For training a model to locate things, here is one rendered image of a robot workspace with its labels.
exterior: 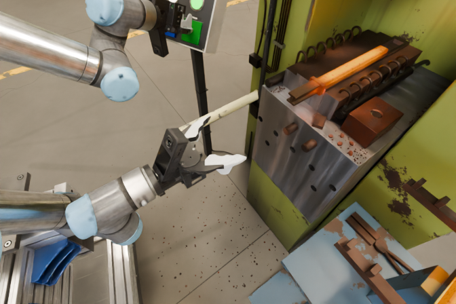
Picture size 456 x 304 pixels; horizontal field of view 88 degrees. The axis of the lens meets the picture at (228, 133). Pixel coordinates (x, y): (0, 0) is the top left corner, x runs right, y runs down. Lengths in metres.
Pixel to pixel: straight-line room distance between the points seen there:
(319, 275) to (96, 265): 0.99
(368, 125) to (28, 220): 0.74
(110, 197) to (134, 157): 1.33
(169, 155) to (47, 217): 0.26
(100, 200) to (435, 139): 0.79
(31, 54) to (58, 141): 1.69
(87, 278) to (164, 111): 1.24
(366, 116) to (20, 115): 2.47
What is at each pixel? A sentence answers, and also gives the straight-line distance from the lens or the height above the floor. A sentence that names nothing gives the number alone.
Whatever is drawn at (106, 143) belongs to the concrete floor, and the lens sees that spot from 1.99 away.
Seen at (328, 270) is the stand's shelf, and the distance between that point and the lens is 0.75.
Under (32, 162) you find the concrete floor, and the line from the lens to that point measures 2.17.
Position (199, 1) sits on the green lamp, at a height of 1.09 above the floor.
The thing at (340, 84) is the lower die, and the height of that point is 0.99.
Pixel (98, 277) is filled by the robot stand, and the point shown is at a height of 0.21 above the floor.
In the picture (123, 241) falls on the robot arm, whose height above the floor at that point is 0.87.
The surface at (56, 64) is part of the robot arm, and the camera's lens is 0.54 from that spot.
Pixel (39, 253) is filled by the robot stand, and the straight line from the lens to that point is 0.94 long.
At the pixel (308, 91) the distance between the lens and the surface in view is 0.67.
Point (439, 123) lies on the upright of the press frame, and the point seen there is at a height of 0.99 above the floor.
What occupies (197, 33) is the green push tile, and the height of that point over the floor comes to 1.01.
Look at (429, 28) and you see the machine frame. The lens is 1.09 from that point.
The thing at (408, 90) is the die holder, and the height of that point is 0.92.
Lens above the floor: 1.43
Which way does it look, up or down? 51 degrees down
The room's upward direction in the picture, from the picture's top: straight up
